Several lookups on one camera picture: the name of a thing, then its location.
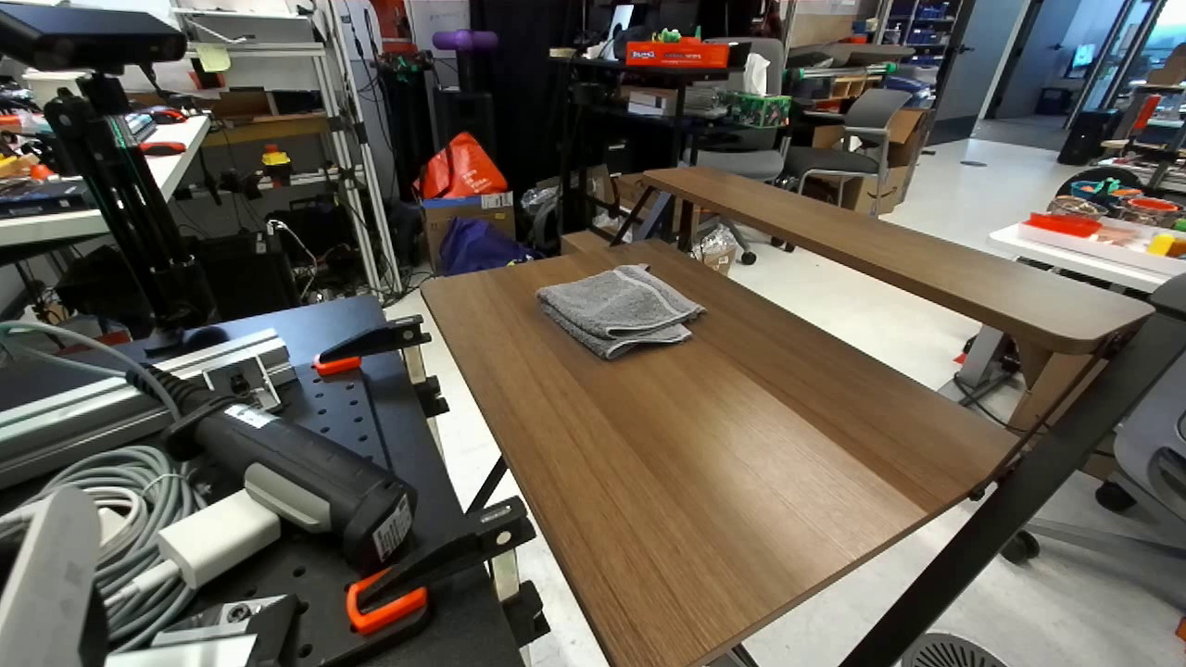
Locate grey towel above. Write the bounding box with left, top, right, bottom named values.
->
left=533, top=260, right=706, bottom=363

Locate purple bag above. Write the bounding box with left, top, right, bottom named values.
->
left=432, top=217, right=538, bottom=279

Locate brown cardboard box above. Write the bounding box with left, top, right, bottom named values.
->
left=418, top=190, right=519, bottom=269
left=863, top=106, right=936, bottom=217

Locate orange bag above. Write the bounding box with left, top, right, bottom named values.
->
left=412, top=129, right=511, bottom=205

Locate black perforated breadboard table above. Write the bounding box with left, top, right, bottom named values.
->
left=0, top=294, right=528, bottom=667

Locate green box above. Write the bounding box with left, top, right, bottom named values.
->
left=719, top=92, right=794, bottom=129

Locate white metal rack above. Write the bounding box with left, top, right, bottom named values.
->
left=169, top=0, right=412, bottom=300

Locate orange plastic crate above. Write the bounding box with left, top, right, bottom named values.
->
left=624, top=34, right=735, bottom=75

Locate white bottle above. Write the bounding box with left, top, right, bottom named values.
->
left=736, top=49, right=773, bottom=99

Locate black handheld device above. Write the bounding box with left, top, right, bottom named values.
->
left=182, top=397, right=418, bottom=569

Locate purple roller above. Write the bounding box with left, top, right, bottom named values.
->
left=428, top=27, right=505, bottom=55

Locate wooden raised desk shelf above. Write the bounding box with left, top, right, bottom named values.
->
left=638, top=163, right=1161, bottom=358

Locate grey office chair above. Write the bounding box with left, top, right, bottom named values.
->
left=995, top=381, right=1186, bottom=567
left=782, top=82, right=919, bottom=215

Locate white power adapter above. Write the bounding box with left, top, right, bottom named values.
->
left=157, top=490, right=284, bottom=594

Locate red tray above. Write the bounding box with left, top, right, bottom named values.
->
left=1024, top=211, right=1105, bottom=242

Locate white table with colourful items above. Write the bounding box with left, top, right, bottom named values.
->
left=987, top=215, right=1186, bottom=296

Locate white workbench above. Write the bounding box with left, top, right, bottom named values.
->
left=0, top=111, right=216, bottom=253

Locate black clamp with orange handle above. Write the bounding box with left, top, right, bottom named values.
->
left=312, top=313, right=432, bottom=381
left=342, top=493, right=538, bottom=640

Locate grey cable bundle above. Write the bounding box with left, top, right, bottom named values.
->
left=0, top=439, right=207, bottom=659

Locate silver metal bracket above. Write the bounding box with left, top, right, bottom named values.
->
left=108, top=594, right=306, bottom=667

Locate black camera tripod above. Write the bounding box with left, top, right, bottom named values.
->
left=42, top=68, right=218, bottom=337

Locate silver aluminium rail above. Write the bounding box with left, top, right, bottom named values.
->
left=0, top=329, right=300, bottom=493

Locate black stereo camera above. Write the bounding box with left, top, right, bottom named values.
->
left=0, top=0, right=191, bottom=75

